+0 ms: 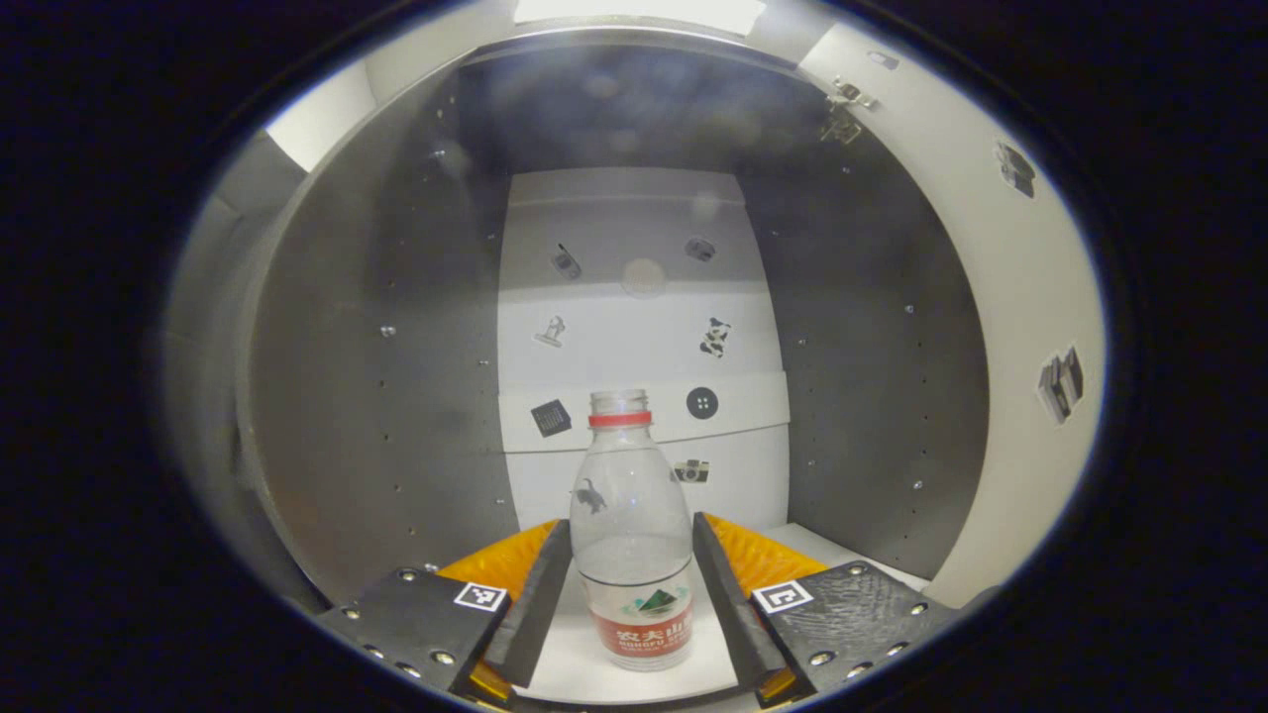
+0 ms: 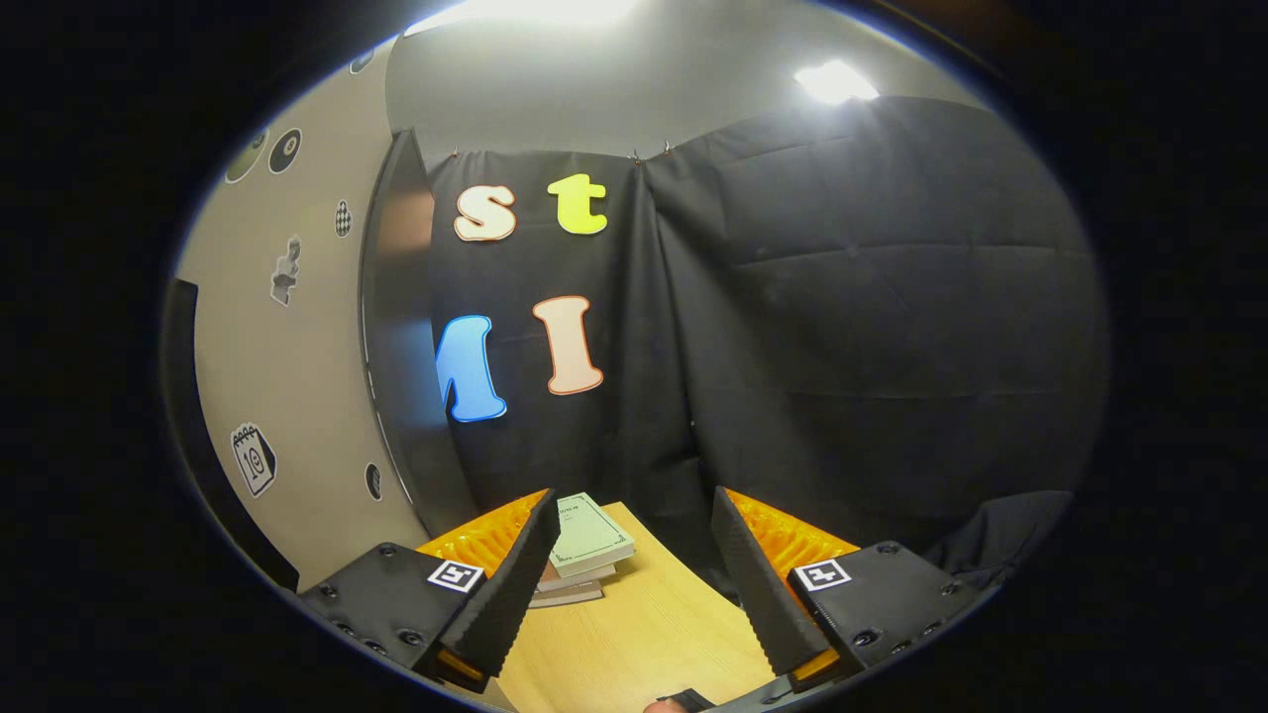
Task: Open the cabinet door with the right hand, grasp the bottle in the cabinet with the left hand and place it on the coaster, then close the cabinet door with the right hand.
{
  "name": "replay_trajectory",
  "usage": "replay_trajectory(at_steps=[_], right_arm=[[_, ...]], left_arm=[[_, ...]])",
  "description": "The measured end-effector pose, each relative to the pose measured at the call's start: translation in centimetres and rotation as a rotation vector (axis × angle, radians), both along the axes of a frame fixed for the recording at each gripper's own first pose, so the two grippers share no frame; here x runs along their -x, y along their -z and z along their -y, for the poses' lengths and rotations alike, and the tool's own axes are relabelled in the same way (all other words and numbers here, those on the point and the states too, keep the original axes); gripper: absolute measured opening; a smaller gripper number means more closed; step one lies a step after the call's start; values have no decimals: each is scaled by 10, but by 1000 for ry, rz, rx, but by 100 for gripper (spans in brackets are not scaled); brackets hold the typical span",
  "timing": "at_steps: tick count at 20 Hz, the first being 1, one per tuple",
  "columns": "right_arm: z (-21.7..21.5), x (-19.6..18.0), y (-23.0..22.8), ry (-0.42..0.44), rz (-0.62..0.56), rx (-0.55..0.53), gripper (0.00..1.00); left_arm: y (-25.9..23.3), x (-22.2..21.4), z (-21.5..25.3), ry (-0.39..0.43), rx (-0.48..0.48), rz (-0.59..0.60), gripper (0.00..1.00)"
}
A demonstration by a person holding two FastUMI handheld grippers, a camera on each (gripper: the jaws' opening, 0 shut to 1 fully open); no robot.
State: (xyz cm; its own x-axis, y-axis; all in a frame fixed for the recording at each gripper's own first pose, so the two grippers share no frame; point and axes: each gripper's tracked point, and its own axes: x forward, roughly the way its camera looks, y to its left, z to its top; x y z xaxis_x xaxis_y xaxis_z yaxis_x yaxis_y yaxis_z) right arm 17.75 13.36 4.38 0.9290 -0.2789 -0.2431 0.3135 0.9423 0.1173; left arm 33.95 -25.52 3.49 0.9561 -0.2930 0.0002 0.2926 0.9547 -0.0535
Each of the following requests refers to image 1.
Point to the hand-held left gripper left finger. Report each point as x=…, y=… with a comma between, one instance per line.
x=535, y=604

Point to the large ceiling light panel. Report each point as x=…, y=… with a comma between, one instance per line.
x=639, y=12

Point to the clear plastic bottle red label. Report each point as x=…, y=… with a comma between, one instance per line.
x=634, y=515

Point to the dark grey cabinet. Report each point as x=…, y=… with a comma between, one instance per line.
x=376, y=396

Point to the metal door hinge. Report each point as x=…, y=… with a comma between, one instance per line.
x=842, y=124

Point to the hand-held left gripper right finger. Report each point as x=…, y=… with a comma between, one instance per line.
x=733, y=614

